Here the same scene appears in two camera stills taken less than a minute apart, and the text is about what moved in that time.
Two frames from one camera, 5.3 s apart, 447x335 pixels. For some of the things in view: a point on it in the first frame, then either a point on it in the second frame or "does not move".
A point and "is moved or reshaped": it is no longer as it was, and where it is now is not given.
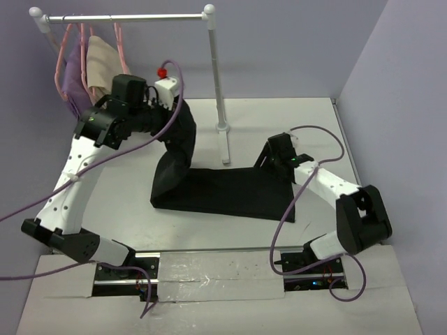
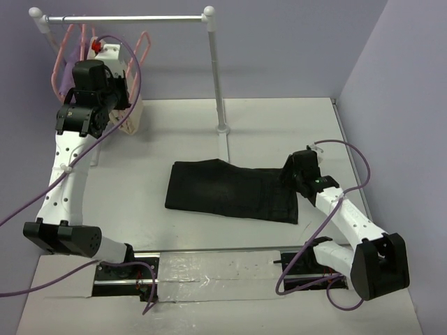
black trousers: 252,192 is moved or reshaped
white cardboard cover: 376,301 does not move
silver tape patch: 188,276 does not move
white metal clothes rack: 207,16 does not move
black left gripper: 167,114 -> 120,82
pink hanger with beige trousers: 91,93 does not move
